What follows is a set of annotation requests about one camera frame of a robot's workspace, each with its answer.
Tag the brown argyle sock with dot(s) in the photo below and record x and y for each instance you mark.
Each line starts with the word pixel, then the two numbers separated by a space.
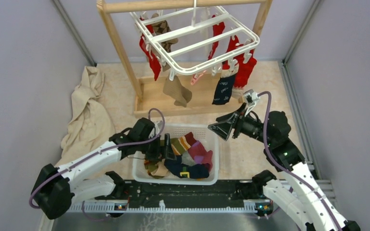
pixel 162 27

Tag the maroon purple sock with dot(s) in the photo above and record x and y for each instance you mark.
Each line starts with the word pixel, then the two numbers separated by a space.
pixel 200 155

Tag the wooden hanger rack frame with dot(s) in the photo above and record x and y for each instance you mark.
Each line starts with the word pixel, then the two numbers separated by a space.
pixel 148 92

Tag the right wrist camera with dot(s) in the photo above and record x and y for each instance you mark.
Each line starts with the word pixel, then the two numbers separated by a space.
pixel 251 98

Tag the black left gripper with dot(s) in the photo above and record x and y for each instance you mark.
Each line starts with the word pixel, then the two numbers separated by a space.
pixel 165 151

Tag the tan brown sock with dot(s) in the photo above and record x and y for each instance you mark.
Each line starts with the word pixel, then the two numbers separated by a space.
pixel 181 95

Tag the grey striped sock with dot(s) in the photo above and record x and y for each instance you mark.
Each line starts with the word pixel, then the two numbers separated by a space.
pixel 187 159

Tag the beige crumpled cloth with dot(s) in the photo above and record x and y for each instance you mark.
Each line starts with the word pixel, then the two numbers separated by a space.
pixel 91 124

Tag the white plastic clip hanger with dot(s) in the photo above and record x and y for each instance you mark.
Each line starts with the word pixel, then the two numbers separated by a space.
pixel 193 28

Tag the white perforated plastic basket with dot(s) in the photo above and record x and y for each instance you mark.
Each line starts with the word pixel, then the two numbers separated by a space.
pixel 201 133

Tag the black santa belt sock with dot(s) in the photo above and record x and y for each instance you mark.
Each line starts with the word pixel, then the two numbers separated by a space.
pixel 181 170

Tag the navy patterned sock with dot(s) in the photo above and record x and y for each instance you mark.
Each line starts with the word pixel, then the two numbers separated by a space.
pixel 223 91

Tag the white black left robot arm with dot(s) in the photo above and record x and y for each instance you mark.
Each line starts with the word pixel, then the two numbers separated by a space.
pixel 58 188

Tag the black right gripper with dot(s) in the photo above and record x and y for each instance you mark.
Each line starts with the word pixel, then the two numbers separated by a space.
pixel 223 126

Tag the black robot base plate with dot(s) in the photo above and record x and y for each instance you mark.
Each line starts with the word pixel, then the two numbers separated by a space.
pixel 222 194

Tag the olive green striped sock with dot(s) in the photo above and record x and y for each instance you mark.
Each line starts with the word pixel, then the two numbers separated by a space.
pixel 156 169

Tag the white slotted cable duct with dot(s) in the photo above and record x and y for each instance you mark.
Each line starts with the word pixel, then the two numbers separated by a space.
pixel 112 207

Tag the red christmas sock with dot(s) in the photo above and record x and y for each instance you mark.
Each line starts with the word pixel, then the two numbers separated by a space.
pixel 151 57

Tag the small pink sock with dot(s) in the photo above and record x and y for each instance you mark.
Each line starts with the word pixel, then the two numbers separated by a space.
pixel 196 77

